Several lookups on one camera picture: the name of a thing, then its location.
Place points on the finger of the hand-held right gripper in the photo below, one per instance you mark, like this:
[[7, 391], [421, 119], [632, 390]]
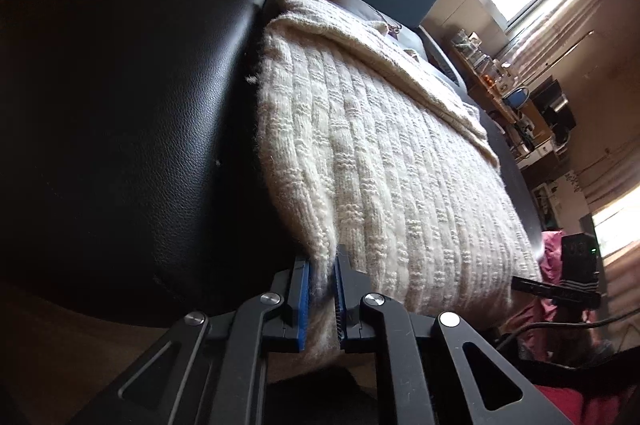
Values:
[[535, 286]]

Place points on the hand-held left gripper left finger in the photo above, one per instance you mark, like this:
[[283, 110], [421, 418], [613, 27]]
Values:
[[301, 300]]

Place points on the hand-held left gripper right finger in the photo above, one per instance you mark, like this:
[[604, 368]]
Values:
[[341, 300]]

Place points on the white knit sweater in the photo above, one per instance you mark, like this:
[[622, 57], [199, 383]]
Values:
[[375, 155]]

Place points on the pink ruffled bedding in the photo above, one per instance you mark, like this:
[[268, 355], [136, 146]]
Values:
[[552, 250]]

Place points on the small window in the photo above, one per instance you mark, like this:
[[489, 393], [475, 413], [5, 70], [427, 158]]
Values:
[[620, 230]]

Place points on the black monitor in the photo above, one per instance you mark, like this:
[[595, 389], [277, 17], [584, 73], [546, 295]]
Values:
[[555, 105]]

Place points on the blue round object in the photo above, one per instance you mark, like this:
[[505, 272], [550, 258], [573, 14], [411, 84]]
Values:
[[516, 97]]

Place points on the wooden desk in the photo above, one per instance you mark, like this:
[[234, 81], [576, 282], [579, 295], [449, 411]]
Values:
[[492, 102]]

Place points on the cluster of small oranges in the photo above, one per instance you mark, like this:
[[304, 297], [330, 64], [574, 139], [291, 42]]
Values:
[[489, 81]]

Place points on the row of clear jars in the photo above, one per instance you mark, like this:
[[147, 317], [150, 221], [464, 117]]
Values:
[[472, 50]]

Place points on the patterned beige curtain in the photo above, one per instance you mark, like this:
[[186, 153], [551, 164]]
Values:
[[575, 20]]

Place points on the black leather padded table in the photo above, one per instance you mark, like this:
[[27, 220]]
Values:
[[125, 105]]

